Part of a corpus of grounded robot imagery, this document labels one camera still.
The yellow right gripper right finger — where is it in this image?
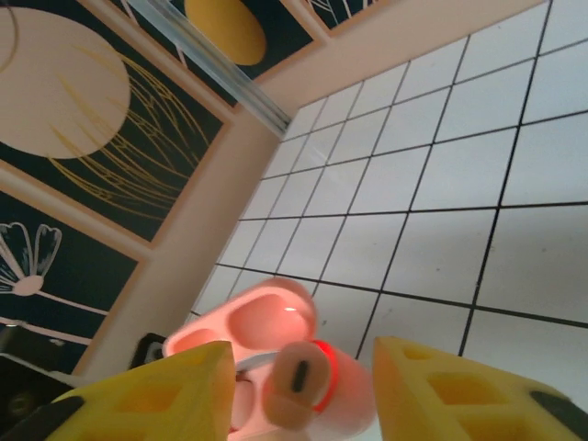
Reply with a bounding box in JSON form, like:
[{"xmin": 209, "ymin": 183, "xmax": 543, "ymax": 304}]
[{"xmin": 371, "ymin": 334, "xmax": 588, "ymax": 441}]

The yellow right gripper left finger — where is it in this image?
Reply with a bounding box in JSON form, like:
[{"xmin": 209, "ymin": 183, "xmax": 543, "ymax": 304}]
[{"xmin": 0, "ymin": 341, "xmax": 237, "ymax": 441}]

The earbud charging case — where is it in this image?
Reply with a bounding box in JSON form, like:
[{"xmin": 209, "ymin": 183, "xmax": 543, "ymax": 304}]
[{"xmin": 163, "ymin": 277, "xmax": 373, "ymax": 441}]

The wireless earbud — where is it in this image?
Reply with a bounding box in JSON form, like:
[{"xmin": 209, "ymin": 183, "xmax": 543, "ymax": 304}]
[{"xmin": 266, "ymin": 342, "xmax": 332, "ymax": 428}]

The aluminium frame post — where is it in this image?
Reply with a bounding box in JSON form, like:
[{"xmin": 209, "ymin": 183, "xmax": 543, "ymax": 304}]
[{"xmin": 123, "ymin": 0, "xmax": 291, "ymax": 135}]

